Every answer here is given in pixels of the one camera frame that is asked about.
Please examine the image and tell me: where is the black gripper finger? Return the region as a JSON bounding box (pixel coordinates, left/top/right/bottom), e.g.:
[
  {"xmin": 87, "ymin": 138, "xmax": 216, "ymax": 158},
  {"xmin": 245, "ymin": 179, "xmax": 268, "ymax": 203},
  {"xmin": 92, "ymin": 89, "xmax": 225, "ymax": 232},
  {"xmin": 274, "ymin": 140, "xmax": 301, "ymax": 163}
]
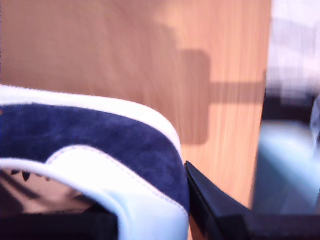
[{"xmin": 184, "ymin": 160, "xmax": 253, "ymax": 240}]

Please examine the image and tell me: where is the blue suede white-striped shoe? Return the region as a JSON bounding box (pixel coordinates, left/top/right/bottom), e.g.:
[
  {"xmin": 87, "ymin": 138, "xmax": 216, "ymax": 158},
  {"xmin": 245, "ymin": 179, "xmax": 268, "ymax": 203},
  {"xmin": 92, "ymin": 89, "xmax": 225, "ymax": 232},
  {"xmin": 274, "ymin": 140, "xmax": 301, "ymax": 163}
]
[{"xmin": 0, "ymin": 84, "xmax": 191, "ymax": 240}]

